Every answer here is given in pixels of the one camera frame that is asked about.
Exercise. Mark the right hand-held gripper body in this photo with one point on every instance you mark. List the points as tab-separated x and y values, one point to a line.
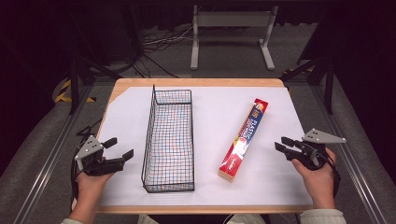
313	152

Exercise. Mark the yellow black hazard tape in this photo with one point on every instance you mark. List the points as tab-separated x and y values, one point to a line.
63	93

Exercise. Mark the black metal stand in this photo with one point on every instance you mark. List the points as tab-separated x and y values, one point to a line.
328	90
74	84

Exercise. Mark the aluminium rail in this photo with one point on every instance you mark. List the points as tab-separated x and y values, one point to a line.
46	165
351	161

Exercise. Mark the red blue plastic wrap box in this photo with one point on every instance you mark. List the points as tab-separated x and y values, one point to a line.
246	137

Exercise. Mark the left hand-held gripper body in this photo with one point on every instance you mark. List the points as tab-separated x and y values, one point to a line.
93	165

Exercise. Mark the grey metal stand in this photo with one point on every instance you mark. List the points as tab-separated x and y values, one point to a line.
233	19

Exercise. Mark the white paper sheet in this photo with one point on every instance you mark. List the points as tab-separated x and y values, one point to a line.
214	109

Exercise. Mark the person's left hand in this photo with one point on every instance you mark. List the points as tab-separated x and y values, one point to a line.
91	188

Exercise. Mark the person's right hand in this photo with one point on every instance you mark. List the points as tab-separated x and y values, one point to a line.
317	183

